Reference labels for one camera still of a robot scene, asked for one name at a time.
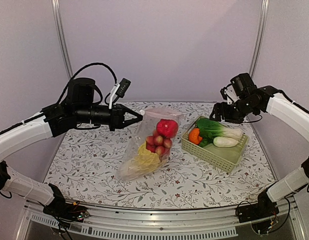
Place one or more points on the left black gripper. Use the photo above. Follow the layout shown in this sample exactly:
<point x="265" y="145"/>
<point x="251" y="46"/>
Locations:
<point x="117" y="119"/>

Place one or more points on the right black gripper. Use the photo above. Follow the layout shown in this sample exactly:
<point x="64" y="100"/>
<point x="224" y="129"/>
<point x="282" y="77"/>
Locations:
<point x="217" y="109"/>

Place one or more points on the clear zip top bag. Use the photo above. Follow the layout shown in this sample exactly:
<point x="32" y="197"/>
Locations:
<point x="147" y="127"/>

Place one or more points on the red bell pepper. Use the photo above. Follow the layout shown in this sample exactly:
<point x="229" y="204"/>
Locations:
<point x="167" y="128"/>

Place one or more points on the yellow napa cabbage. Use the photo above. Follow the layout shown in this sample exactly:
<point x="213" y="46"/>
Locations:
<point x="139" y="164"/>

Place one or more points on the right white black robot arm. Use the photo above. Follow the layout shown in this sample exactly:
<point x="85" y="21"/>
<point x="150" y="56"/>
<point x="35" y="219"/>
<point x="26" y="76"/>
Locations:
<point x="250" y="99"/>

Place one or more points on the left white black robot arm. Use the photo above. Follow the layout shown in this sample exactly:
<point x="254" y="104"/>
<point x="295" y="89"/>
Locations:
<point x="78" y="107"/>

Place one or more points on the green white bok choy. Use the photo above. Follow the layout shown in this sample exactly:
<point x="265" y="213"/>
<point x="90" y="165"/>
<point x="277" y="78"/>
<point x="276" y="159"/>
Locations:
<point x="209" y="129"/>

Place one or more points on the white radish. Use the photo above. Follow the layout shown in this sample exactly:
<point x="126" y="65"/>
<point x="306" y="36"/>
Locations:
<point x="224" y="142"/>

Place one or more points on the orange fruit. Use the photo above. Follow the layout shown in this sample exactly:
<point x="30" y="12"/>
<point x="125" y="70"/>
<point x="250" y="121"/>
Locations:
<point x="194" y="136"/>

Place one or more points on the beige perforated plastic basket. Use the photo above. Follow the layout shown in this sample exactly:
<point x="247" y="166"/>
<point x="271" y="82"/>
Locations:
<point x="224" y="158"/>

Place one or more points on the floral tablecloth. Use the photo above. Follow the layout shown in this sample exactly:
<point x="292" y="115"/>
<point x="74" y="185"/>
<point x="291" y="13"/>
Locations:
<point x="85" y="169"/>

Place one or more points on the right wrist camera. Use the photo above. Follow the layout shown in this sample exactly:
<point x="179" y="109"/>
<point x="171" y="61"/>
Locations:
<point x="228" y="94"/>

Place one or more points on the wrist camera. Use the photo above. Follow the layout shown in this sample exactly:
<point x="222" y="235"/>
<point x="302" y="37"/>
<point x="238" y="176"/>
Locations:
<point x="228" y="94"/>
<point x="118" y="91"/>

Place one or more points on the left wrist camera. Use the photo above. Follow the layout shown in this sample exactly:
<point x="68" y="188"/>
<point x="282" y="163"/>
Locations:
<point x="118" y="91"/>

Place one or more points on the aluminium front rail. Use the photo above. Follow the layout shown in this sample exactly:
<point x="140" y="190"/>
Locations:
<point x="119" y="223"/>

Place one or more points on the right aluminium frame post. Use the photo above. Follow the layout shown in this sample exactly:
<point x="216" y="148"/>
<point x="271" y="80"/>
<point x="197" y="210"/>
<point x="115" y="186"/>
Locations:
<point x="260" y="35"/>

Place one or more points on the aluminium frame post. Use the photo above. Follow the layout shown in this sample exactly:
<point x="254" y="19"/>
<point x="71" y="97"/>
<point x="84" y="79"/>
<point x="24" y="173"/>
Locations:
<point x="260" y="35"/>
<point x="57" y="15"/>

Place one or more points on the left aluminium frame post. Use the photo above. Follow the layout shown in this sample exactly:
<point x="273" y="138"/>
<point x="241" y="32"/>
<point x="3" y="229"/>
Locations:
<point x="57" y="15"/>

